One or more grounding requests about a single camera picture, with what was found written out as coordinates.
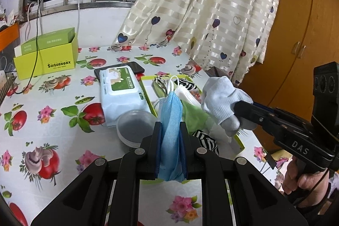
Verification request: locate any light green carton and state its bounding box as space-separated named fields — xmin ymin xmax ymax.
xmin=14 ymin=27 xmax=76 ymax=56

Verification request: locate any floral fruit print tablecloth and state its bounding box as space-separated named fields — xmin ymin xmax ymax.
xmin=0 ymin=46 xmax=292 ymax=226

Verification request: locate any blue face mask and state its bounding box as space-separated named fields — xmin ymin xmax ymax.
xmin=157 ymin=75 xmax=186 ymax=183

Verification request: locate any beige heart print curtain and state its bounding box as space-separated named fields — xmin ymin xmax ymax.
xmin=111 ymin=0 xmax=283 ymax=87

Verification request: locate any wooden wardrobe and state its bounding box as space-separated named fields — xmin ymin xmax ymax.
xmin=238 ymin=0 xmax=339 ymax=121

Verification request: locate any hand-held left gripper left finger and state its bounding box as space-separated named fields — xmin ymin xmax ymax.
xmin=30 ymin=121 xmax=163 ymax=226

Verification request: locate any black cable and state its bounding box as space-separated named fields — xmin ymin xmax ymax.
xmin=5 ymin=0 xmax=45 ymax=96

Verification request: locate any clear red print plastic wrapper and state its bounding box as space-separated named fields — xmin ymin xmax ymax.
xmin=189 ymin=90 xmax=204 ymax=105

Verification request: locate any black white striped sock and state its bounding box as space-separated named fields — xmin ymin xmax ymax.
xmin=192 ymin=129 xmax=220 ymax=156
xmin=154 ymin=76 xmax=198 ymax=92

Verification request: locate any green shallow cardboard box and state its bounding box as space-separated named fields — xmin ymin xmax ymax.
xmin=140 ymin=75 xmax=246 ymax=155

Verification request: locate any brown patterned cloth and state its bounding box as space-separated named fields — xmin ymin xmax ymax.
xmin=205 ymin=67 xmax=234 ymax=81

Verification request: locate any orange box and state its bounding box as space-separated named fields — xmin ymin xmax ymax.
xmin=0 ymin=23 xmax=21 ymax=52

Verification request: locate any green cloth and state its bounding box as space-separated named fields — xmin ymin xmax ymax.
xmin=181 ymin=101 xmax=213 ymax=136

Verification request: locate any person's right hand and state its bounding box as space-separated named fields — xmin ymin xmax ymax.
xmin=282 ymin=158 xmax=332 ymax=196

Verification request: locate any green sock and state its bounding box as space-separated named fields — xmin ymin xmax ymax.
xmin=152 ymin=82 xmax=166 ymax=98

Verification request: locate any dark patterned box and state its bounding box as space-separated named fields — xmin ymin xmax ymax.
xmin=0 ymin=50 xmax=17 ymax=71

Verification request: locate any clear plastic container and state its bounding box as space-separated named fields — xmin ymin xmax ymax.
xmin=117 ymin=110 xmax=158 ymax=147

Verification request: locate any wet wipes pack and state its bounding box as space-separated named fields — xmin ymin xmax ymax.
xmin=99 ymin=66 xmax=154 ymax=129

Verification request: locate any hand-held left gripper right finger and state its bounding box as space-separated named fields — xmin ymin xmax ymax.
xmin=179 ymin=121 xmax=309 ymax=226

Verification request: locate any white towel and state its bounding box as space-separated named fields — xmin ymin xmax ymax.
xmin=208 ymin=127 xmax=239 ymax=145

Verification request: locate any white cable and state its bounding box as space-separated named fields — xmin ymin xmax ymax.
xmin=75 ymin=0 xmax=81 ymax=34
xmin=25 ymin=0 xmax=43 ymax=39

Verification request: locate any white face mask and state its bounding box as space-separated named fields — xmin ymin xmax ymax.
xmin=152 ymin=85 xmax=202 ymax=110

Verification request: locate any black smartphone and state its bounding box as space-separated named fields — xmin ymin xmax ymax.
xmin=94 ymin=62 xmax=146 ymax=81

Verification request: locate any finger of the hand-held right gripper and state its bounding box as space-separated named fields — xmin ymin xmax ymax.
xmin=233 ymin=100 xmax=300 ymax=142
xmin=253 ymin=101 xmax=282 ymax=117

